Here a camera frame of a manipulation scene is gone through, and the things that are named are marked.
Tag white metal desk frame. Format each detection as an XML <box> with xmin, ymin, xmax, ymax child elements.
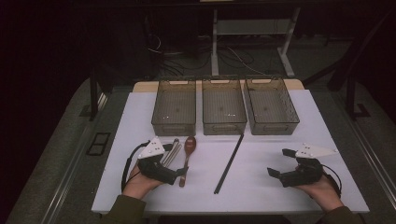
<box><xmin>210</xmin><ymin>7</ymin><xmax>302</xmax><ymax>78</ymax></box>

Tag white table cover sheet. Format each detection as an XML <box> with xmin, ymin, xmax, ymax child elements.
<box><xmin>91</xmin><ymin>89</ymin><xmax>371</xmax><ymax>216</ymax></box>

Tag black metal stand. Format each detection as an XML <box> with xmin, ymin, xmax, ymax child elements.
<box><xmin>88</xmin><ymin>66</ymin><xmax>110</xmax><ymax>122</ymax></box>
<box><xmin>345</xmin><ymin>74</ymin><xmax>372</xmax><ymax>121</ymax></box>

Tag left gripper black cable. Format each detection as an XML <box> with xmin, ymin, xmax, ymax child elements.
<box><xmin>120</xmin><ymin>140</ymin><xmax>151</xmax><ymax>192</ymax></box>

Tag clear brown plastic basket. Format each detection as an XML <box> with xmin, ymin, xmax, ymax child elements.
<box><xmin>245</xmin><ymin>77</ymin><xmax>301</xmax><ymax>136</ymax></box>
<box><xmin>150</xmin><ymin>77</ymin><xmax>197</xmax><ymax>137</ymax></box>
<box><xmin>201</xmin><ymin>77</ymin><xmax>248</xmax><ymax>136</ymax></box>

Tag brown wooden spoon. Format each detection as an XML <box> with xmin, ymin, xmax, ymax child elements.
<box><xmin>178</xmin><ymin>135</ymin><xmax>197</xmax><ymax>189</ymax></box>

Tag metal floor rail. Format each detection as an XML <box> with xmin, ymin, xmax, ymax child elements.
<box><xmin>40</xmin><ymin>92</ymin><xmax>108</xmax><ymax>224</ymax></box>
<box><xmin>348</xmin><ymin>118</ymin><xmax>396</xmax><ymax>202</ymax></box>

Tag person's right hand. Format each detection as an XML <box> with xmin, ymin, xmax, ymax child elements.
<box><xmin>293</xmin><ymin>173</ymin><xmax>345</xmax><ymax>213</ymax></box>

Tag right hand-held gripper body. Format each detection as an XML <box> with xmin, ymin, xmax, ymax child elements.
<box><xmin>278</xmin><ymin>143</ymin><xmax>339</xmax><ymax>189</ymax></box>

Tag tangle of floor cables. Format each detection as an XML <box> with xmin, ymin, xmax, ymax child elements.
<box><xmin>146</xmin><ymin>34</ymin><xmax>269</xmax><ymax>77</ymax></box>

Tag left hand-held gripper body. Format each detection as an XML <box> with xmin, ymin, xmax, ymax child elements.
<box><xmin>137</xmin><ymin>136</ymin><xmax>179</xmax><ymax>186</ymax></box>

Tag silver metal tongs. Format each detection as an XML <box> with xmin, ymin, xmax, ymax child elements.
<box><xmin>159</xmin><ymin>138</ymin><xmax>183</xmax><ymax>169</ymax></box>

